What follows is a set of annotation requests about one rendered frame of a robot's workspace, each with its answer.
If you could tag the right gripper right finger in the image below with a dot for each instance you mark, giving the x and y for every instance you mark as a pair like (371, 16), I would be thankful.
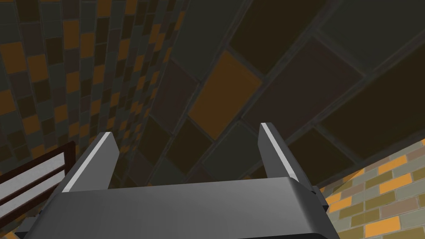
(277, 156)

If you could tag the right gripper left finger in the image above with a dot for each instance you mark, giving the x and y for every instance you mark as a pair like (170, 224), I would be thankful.
(96, 162)

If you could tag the dark brown framed window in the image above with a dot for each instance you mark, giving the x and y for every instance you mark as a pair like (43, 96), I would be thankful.
(30, 182)

